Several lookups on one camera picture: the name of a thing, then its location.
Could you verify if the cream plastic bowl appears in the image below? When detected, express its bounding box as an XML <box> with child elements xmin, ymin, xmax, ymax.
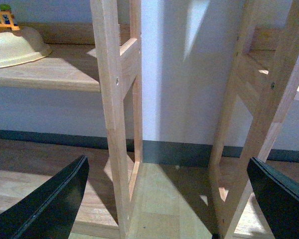
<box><xmin>0</xmin><ymin>27</ymin><xmax>52</xmax><ymax>68</ymax></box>

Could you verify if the orange toy fence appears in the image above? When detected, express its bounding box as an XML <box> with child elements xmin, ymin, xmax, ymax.
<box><xmin>0</xmin><ymin>10</ymin><xmax>20</xmax><ymax>32</ymax></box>

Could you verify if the right wooden shelf unit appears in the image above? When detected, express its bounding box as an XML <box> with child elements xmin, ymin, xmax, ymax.
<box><xmin>208</xmin><ymin>0</ymin><xmax>299</xmax><ymax>239</ymax></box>

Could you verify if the wooden shelf unit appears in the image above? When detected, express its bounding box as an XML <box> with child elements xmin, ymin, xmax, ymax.
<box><xmin>0</xmin><ymin>0</ymin><xmax>143</xmax><ymax>239</ymax></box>
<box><xmin>208</xmin><ymin>0</ymin><xmax>299</xmax><ymax>239</ymax></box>

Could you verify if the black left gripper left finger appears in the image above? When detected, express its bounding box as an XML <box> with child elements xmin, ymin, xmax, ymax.
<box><xmin>0</xmin><ymin>155</ymin><xmax>89</xmax><ymax>239</ymax></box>

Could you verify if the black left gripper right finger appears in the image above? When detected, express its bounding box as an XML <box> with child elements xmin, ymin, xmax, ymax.
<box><xmin>247</xmin><ymin>157</ymin><xmax>299</xmax><ymax>239</ymax></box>

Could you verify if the left wooden shelf unit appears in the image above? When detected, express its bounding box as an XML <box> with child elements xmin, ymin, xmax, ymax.
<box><xmin>0</xmin><ymin>0</ymin><xmax>143</xmax><ymax>239</ymax></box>

